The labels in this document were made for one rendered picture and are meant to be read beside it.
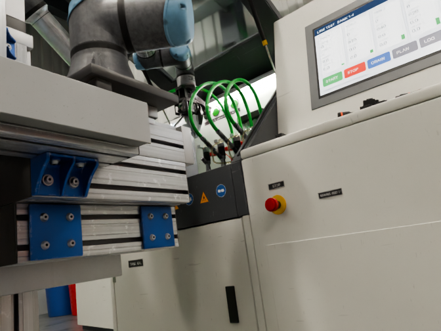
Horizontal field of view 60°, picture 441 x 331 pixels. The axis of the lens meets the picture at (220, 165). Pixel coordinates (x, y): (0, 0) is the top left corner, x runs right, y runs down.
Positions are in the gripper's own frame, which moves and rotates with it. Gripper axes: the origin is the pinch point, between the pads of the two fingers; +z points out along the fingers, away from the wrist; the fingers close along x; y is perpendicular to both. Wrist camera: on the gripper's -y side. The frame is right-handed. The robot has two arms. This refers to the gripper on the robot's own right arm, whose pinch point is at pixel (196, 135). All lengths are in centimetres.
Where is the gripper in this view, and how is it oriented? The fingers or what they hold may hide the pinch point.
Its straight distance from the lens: 155.1
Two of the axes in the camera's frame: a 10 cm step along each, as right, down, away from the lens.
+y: -6.4, -0.8, -7.6
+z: 1.4, 9.7, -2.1
